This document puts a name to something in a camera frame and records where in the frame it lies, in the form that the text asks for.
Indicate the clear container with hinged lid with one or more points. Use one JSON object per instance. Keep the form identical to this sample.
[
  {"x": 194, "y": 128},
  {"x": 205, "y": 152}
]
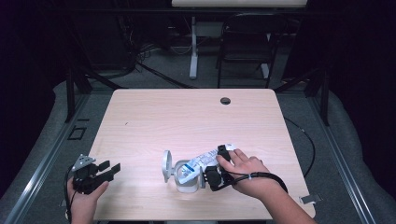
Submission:
[{"x": 168, "y": 165}]

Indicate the person's right hand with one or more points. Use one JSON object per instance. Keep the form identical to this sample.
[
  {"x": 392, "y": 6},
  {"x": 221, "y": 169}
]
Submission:
[{"x": 249, "y": 174}]

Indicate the floor socket plate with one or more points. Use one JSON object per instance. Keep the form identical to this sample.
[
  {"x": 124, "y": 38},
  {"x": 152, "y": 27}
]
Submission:
[{"x": 77, "y": 133}]

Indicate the aluminium floor rail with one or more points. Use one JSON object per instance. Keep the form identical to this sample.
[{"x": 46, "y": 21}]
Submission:
[
  {"x": 342, "y": 165},
  {"x": 40, "y": 169}
]

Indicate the black metal stand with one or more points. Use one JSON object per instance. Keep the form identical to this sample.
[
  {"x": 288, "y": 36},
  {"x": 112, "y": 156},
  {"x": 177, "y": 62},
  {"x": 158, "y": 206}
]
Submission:
[
  {"x": 325, "y": 99},
  {"x": 70, "y": 96}
]

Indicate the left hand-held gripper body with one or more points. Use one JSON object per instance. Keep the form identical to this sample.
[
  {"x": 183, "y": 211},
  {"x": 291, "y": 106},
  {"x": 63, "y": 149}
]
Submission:
[{"x": 87, "y": 182}]

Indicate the white salt bag blue top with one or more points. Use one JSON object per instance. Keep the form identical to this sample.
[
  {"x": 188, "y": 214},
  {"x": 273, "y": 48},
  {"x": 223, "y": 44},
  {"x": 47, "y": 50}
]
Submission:
[{"x": 199, "y": 161}]

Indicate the white standing desk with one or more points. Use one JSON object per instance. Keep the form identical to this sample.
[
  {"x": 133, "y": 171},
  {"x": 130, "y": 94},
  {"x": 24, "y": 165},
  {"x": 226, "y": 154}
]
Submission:
[{"x": 193, "y": 46}]

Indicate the gray tape piece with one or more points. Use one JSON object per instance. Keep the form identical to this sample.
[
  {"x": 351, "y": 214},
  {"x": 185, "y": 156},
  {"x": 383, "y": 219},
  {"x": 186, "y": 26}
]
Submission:
[{"x": 310, "y": 199}]

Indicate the black folding chair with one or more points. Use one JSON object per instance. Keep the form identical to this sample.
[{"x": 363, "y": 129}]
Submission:
[{"x": 249, "y": 37}]

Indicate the person's left hand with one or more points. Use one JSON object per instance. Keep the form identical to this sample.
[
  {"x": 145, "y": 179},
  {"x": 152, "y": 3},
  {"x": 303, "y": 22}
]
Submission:
[{"x": 82, "y": 203}]

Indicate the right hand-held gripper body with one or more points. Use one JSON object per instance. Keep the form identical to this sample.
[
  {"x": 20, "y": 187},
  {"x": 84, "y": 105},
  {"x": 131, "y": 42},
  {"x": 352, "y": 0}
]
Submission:
[{"x": 213, "y": 179}]

